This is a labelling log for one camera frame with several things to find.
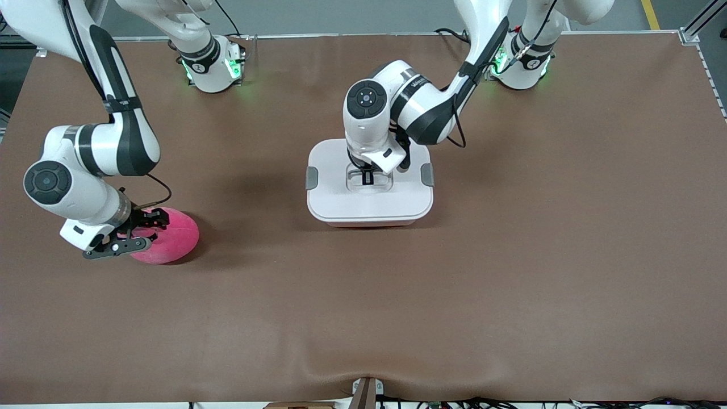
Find white box lid grey latches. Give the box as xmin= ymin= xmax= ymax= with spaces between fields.
xmin=306 ymin=138 xmax=435 ymax=223

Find pink plush toy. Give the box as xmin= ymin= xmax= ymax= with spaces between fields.
xmin=128 ymin=208 xmax=200 ymax=265

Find brown table mat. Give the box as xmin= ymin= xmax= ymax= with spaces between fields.
xmin=0 ymin=31 xmax=727 ymax=405

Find silver table edge rail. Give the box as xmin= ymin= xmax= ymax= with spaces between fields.
xmin=114 ymin=31 xmax=682 ymax=43

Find black arm base cable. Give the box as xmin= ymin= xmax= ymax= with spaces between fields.
xmin=213 ymin=0 xmax=242 ymax=37
xmin=434 ymin=27 xmax=472 ymax=44

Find aluminium frame struts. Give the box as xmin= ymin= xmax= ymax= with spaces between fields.
xmin=679 ymin=0 xmax=727 ymax=46

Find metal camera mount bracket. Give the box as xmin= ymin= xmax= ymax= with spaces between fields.
xmin=351 ymin=377 xmax=385 ymax=409

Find pink plastic box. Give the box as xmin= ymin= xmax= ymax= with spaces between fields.
xmin=325 ymin=219 xmax=421 ymax=229

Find black right arm base cable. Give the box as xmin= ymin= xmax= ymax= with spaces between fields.
xmin=213 ymin=0 xmax=242 ymax=37

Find black left arm base cable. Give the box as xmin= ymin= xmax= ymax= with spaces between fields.
xmin=434 ymin=27 xmax=472 ymax=44

